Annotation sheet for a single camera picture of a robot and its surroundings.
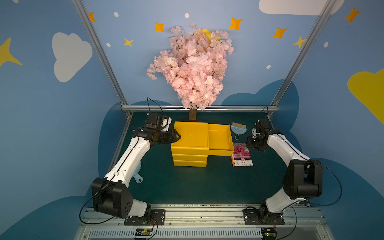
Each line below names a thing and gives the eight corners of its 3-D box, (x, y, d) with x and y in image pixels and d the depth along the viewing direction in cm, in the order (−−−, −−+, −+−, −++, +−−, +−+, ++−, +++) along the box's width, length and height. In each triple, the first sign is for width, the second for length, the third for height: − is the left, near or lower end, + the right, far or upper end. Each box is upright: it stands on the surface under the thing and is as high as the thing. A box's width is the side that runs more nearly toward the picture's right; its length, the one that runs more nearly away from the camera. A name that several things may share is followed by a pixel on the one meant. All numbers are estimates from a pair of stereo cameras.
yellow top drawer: (206, 166, 93) (209, 150, 77) (205, 142, 105) (207, 123, 89) (228, 166, 93) (235, 150, 77) (224, 142, 105) (230, 123, 89)
